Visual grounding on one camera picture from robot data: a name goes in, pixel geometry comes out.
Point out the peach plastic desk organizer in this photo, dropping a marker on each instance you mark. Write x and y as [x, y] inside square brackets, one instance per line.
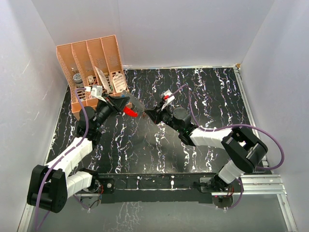
[82, 57]

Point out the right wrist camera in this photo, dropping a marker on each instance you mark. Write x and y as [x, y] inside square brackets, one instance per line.
[167, 98]

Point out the round metal tin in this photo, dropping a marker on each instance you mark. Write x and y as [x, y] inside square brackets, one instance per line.
[78, 80]

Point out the small white box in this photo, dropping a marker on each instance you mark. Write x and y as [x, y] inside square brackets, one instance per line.
[90, 79]

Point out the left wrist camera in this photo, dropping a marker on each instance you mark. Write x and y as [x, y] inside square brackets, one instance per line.
[95, 92]

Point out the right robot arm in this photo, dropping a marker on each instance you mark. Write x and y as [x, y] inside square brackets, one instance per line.
[244, 148]

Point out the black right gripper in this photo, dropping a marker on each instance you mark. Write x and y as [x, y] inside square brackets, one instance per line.
[153, 114]

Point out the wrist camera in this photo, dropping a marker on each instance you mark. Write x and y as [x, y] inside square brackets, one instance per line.
[167, 98]
[95, 92]

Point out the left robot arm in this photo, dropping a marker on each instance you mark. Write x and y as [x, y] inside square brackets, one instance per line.
[51, 185]

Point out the white packaged card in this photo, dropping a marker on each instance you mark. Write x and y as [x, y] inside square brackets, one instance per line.
[104, 80]

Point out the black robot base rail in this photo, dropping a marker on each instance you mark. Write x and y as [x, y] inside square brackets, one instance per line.
[180, 187]

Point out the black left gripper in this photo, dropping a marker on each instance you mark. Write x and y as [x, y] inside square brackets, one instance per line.
[119, 102]

